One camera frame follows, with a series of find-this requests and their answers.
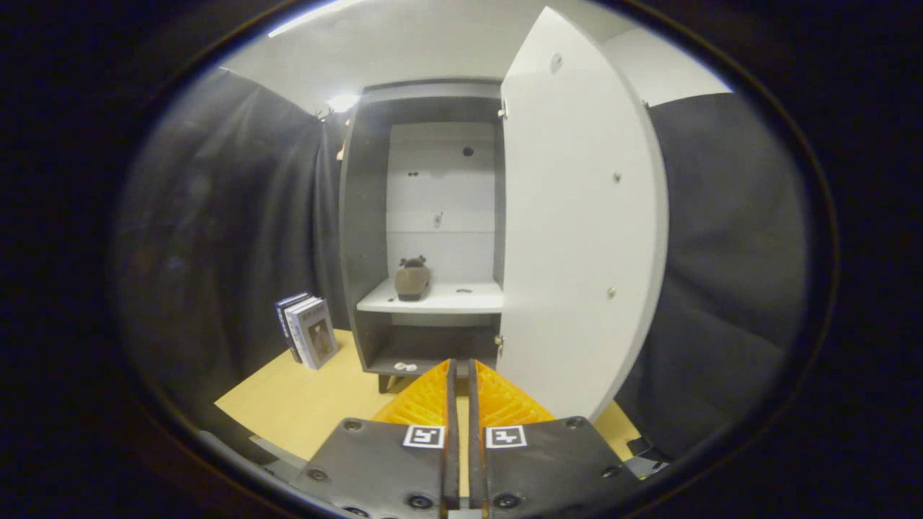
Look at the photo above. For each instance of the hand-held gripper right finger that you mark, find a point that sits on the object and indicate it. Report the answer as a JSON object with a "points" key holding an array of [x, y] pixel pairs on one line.
{"points": [[475, 447]]}

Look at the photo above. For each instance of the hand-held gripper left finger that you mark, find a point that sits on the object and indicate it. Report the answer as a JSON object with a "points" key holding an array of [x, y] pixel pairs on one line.
{"points": [[452, 447]]}

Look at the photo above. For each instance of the dark grey shoe cabinet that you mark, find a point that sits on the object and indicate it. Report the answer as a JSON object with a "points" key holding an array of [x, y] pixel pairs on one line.
{"points": [[368, 216]]}

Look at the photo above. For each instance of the grey shoe cabinet door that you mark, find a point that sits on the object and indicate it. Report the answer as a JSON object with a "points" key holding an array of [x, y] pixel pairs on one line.
{"points": [[577, 216]]}

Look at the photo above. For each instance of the white cabinet shelf board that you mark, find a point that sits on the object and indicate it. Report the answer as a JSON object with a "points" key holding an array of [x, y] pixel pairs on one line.
{"points": [[447, 297]]}

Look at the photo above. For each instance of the small white object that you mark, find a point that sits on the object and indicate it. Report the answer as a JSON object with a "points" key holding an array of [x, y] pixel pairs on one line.
{"points": [[405, 367]]}

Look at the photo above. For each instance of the grey cover book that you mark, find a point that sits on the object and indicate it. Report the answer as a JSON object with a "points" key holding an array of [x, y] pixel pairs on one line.
{"points": [[317, 335]]}

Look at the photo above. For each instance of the white and blue book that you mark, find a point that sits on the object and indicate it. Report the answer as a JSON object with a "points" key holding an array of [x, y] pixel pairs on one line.
{"points": [[294, 328]]}

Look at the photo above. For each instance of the dark blue book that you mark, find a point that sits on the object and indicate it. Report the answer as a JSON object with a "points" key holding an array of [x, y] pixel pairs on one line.
{"points": [[283, 317]]}

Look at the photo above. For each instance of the black backdrop cloth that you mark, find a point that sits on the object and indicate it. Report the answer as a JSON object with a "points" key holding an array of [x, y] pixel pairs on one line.
{"points": [[216, 231]]}

